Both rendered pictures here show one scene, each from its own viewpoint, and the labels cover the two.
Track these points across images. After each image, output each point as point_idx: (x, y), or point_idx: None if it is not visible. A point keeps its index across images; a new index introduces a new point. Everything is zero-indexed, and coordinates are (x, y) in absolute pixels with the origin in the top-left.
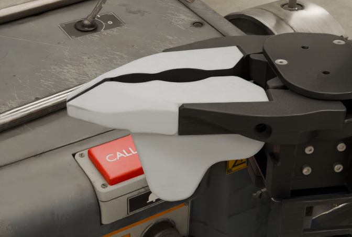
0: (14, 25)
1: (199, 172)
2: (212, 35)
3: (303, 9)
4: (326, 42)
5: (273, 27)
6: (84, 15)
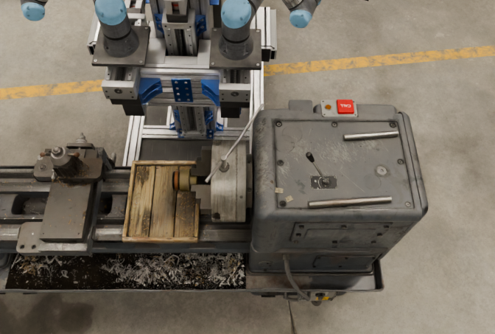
0: (356, 197)
1: None
2: (279, 152)
3: None
4: None
5: (244, 155)
6: (323, 192)
